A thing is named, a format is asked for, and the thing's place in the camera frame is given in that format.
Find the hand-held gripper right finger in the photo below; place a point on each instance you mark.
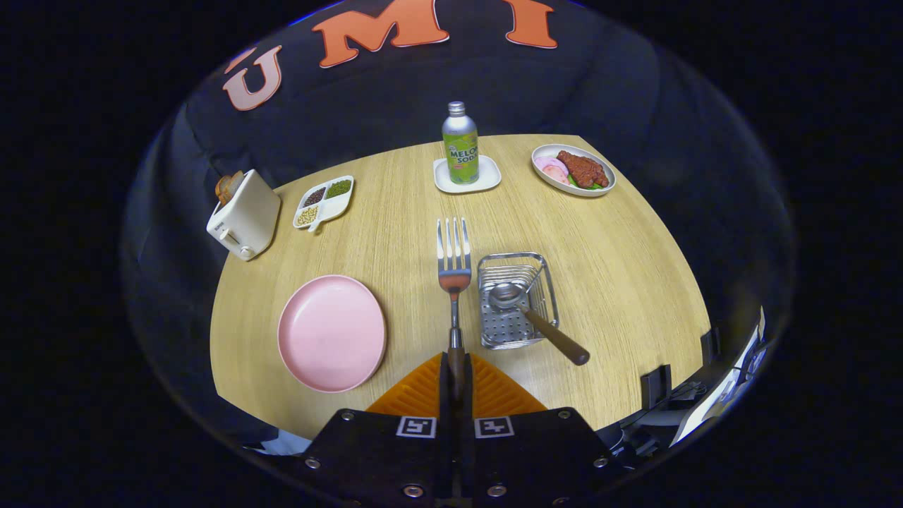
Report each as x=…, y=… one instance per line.
x=536, y=451

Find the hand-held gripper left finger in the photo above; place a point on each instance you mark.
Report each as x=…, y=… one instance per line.
x=381, y=451

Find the pale cloth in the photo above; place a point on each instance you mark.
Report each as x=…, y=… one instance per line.
x=286, y=444

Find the pink round plate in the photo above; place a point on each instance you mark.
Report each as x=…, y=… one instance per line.
x=331, y=335

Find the white divided snack dish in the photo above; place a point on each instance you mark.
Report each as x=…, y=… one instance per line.
x=331, y=204

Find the white toaster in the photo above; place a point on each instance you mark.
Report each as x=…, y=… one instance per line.
x=250, y=215

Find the white oval food plate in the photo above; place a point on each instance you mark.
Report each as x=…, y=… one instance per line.
x=547, y=180

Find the green lettuce leaf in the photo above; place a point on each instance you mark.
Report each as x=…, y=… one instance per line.
x=589, y=185

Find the white square coaster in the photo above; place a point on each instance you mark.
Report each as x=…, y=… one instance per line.
x=490, y=180

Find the pink ham slices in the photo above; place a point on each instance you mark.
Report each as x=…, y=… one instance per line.
x=552, y=169

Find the brown meat patty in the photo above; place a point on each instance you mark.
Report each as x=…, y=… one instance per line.
x=584, y=168

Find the brown toast slice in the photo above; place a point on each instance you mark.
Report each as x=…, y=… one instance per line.
x=228, y=187

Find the green label metal bottle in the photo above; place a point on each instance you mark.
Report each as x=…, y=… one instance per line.
x=461, y=152

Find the black bracket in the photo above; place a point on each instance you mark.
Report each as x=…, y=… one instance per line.
x=710, y=346

